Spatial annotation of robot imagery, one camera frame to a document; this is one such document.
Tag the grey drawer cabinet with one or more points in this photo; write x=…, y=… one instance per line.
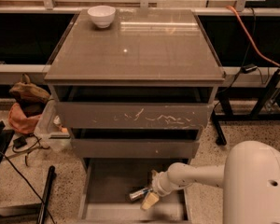
x=153, y=48

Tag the black small floor device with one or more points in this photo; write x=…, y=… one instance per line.
x=19, y=142

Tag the brown cloth bag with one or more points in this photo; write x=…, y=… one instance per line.
x=25, y=91

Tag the white ceramic bowl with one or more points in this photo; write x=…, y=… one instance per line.
x=102, y=16

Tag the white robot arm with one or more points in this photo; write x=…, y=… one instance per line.
x=250, y=179

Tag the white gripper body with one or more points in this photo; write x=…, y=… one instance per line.
x=159, y=183

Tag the black table frame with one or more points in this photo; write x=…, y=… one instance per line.
x=269, y=96

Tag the black metal stand leg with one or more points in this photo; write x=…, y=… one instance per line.
x=46, y=193

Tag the clear plastic bin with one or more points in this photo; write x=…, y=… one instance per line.
x=50, y=130

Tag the grey open bottom drawer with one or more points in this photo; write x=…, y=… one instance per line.
x=105, y=198

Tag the grey middle drawer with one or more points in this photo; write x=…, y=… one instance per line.
x=134, y=143

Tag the grey top drawer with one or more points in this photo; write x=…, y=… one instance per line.
x=88, y=107

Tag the orange cloth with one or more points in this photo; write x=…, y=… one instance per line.
x=19, y=122

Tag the black power adapter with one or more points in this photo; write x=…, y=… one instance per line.
x=246, y=69

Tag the silver blue redbull can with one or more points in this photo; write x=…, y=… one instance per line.
x=139, y=194

